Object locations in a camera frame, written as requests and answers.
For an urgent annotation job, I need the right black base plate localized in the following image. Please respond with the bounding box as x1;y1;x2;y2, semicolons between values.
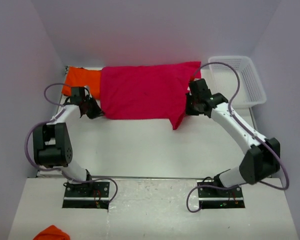
197;187;246;210

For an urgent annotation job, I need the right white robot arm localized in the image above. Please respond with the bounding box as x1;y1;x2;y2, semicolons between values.
185;78;281;197

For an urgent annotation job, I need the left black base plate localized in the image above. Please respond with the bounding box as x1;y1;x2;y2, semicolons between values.
62;181;110;210

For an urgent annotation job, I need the white plastic basket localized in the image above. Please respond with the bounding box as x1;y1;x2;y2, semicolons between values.
208;55;267;109

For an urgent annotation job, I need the orange cloth at bottom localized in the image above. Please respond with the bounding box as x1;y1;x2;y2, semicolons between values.
33;225;71;240

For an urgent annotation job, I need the folded orange t shirt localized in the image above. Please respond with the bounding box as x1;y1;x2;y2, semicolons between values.
65;66;102;100

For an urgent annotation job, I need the pink t shirt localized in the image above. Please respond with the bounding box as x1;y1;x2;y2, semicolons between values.
99;61;201;130

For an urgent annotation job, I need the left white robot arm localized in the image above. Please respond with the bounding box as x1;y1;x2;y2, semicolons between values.
27;86;105;197

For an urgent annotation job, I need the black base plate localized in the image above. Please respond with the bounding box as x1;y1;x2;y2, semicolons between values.
62;181;110;210
197;187;246;210

